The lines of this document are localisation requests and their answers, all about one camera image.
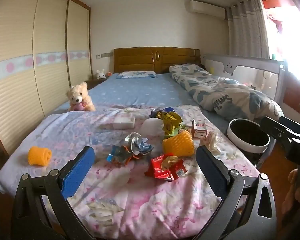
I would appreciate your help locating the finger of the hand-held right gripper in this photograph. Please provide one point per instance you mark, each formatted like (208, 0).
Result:
(275, 128)
(295, 127)

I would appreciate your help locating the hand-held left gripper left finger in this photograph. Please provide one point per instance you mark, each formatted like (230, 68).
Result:
(77, 172)

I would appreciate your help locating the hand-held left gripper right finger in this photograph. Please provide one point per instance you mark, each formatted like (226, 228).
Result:
(211, 172)

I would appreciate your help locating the clear plastic wrap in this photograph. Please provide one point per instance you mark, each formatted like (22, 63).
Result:
(212, 142)

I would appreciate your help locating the white round trash bin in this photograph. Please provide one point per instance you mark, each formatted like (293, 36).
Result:
(245, 148)

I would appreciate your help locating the orange foam fruit net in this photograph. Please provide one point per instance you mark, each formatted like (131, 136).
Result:
(38, 156)

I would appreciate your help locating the blue orange snack wrapper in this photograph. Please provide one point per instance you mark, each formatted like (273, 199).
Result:
(117, 155)

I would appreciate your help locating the red and white carton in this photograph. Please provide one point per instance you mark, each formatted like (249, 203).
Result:
(198, 130)

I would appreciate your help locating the yellow foam fruit net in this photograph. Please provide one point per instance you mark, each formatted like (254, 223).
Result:
(177, 143)

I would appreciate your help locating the red snack wrapper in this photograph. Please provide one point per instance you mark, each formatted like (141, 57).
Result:
(156, 168)

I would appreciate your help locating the gold foil wrapper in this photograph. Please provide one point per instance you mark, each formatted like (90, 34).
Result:
(170, 120)

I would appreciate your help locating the silver wrapper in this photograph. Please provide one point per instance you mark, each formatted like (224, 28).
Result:
(137, 142)

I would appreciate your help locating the white tissue pack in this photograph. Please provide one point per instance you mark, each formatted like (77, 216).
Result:
(123, 122)

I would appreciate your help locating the white paper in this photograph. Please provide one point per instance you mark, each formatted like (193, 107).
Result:
(151, 127)

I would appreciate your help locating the blue snack packet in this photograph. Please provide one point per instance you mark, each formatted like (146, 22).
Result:
(168, 109)

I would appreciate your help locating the red brown dresser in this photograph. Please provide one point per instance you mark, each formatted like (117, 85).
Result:
(297, 97)

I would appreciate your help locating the pink floral blanket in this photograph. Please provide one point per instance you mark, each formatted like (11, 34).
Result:
(140, 205)

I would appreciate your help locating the cloud print duvet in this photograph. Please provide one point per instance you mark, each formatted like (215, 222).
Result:
(215, 90)

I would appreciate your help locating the beige teddy bear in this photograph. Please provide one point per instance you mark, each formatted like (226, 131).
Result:
(76, 93)

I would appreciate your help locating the dark wooden nightstand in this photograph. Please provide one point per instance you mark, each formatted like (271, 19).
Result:
(92, 83)

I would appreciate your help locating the white bunny toy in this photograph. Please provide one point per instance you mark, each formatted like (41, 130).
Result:
(100, 74)

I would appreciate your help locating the grey patterned curtain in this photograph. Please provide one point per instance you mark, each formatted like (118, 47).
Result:
(245, 30)

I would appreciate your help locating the bed with blue sheet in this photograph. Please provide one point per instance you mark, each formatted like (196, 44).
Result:
(140, 90)

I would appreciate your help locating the red hanging cloth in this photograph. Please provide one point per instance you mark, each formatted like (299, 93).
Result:
(277, 22)

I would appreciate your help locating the blue white pillow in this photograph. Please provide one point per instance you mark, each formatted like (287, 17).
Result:
(136, 74)

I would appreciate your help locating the wooden bed headboard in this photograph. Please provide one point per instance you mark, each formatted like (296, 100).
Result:
(135, 60)

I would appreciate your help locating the cream sliding door wardrobe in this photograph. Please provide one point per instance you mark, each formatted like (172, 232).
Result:
(15, 42)

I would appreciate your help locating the grey bed guard rail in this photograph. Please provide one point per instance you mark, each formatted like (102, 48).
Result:
(250, 72)

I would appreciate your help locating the white wall air conditioner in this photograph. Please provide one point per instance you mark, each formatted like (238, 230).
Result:
(207, 8)

